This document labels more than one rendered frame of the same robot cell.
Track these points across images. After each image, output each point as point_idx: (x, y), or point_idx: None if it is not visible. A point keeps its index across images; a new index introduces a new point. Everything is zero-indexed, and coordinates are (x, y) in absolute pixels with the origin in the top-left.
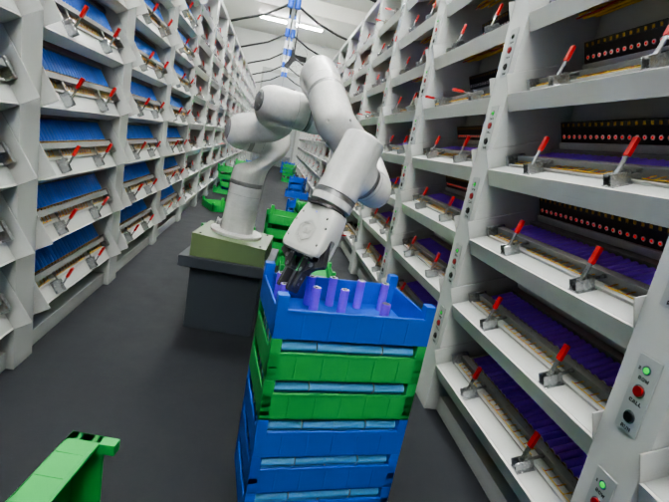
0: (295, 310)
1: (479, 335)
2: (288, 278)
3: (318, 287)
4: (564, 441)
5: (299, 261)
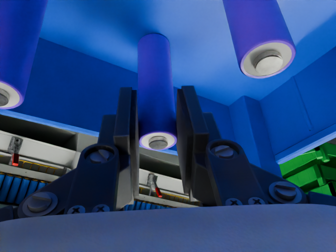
0: (295, 156)
1: None
2: (137, 139)
3: (278, 67)
4: None
5: (116, 191)
